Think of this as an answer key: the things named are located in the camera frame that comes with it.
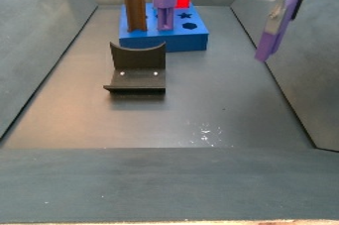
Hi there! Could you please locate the black curved stand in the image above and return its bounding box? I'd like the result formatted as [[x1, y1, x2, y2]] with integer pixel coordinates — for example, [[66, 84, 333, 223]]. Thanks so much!
[[102, 44, 165, 93]]

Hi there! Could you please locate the blue shape-sorter base block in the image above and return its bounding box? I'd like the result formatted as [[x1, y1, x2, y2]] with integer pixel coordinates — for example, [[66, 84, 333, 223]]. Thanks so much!
[[118, 3, 209, 53]]

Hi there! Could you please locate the purple double-square block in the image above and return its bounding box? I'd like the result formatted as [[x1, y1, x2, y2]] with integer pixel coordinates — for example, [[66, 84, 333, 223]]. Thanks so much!
[[253, 0, 303, 61]]

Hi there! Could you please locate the purple pentagon-top block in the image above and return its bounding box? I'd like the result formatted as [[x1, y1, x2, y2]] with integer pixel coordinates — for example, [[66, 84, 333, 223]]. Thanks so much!
[[152, 0, 176, 31]]

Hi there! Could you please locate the brown notched block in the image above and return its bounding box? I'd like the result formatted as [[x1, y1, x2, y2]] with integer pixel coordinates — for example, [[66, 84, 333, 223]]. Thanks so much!
[[124, 0, 146, 32]]

